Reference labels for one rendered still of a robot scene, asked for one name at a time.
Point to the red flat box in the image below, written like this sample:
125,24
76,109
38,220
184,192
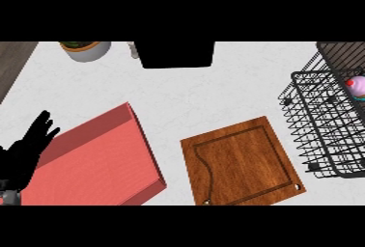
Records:
96,164

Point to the dark wooden panel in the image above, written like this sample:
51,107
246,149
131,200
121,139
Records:
13,64

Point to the pink frosted cupcake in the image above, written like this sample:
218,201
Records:
357,87

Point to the brown wooden cutting board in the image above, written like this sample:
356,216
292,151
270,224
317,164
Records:
243,164

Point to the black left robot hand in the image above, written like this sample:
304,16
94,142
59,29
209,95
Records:
22,154

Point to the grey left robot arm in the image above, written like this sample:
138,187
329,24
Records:
8,197

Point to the black appliance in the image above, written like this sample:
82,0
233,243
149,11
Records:
177,54

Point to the white pot with plant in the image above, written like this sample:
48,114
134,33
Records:
88,49

